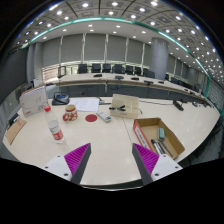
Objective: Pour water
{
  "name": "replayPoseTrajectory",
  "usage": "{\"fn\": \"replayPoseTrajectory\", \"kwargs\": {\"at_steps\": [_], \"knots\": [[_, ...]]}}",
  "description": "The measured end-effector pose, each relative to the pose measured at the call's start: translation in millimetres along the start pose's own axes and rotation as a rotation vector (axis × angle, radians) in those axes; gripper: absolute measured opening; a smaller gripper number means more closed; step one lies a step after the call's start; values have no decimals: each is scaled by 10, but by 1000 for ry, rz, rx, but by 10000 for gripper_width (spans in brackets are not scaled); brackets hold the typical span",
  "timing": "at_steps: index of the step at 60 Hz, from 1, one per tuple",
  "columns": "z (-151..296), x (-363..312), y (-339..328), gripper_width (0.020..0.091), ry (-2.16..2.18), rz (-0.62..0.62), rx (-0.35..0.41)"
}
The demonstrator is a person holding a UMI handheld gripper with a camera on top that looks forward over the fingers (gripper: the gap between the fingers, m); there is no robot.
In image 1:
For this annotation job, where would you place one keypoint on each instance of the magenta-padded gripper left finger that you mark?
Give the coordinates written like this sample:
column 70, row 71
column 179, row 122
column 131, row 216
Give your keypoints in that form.
column 63, row 166

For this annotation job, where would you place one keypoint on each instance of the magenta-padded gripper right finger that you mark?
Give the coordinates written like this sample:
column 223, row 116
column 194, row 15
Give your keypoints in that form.
column 160, row 166

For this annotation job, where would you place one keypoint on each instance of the clear red-capped water bottle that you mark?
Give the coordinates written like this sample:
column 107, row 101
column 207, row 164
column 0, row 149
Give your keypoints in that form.
column 55, row 129

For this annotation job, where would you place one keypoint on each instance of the black marker pen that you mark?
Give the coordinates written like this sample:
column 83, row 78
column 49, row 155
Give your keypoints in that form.
column 156, row 146
column 166, row 148

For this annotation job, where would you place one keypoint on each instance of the teal whiteboard eraser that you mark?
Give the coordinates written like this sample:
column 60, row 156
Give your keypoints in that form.
column 161, row 133

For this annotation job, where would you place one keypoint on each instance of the open cardboard box red label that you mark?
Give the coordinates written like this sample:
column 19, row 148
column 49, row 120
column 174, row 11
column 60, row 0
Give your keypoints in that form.
column 150, row 126

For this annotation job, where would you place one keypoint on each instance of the red floral ceramic mug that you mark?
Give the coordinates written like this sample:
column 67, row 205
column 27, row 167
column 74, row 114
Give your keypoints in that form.
column 70, row 114

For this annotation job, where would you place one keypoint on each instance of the flat round red coaster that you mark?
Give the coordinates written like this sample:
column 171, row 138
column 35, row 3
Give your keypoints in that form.
column 91, row 118

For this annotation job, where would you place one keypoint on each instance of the brown paper envelope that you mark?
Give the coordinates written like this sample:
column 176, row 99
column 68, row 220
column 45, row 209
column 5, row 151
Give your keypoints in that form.
column 15, row 130

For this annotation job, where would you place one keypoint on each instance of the black table microphone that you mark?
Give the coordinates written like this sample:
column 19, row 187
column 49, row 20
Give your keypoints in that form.
column 178, row 105

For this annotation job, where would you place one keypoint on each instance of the white printed paper sheet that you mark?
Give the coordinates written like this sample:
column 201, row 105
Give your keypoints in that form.
column 85, row 104

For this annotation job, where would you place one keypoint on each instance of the small black device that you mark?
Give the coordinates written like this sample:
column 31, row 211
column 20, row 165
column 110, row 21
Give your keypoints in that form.
column 14, row 119

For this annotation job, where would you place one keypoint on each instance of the white printed carton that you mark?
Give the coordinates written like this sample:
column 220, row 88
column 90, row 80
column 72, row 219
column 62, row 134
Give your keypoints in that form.
column 33, row 101

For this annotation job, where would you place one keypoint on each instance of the black binder clips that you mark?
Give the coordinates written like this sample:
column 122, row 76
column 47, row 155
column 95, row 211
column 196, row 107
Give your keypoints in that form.
column 118, row 108

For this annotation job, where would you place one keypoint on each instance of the long curved conference desk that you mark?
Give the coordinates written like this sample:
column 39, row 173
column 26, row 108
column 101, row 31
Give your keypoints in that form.
column 100, row 87

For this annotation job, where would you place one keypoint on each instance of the black desk microphone units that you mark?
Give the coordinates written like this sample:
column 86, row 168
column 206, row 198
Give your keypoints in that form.
column 119, row 77

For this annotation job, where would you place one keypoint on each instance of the black office chairs row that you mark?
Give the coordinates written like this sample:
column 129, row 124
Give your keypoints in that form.
column 106, row 68

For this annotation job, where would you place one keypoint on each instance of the round ceiling lights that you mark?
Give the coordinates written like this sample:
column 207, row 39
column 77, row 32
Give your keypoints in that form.
column 115, row 4

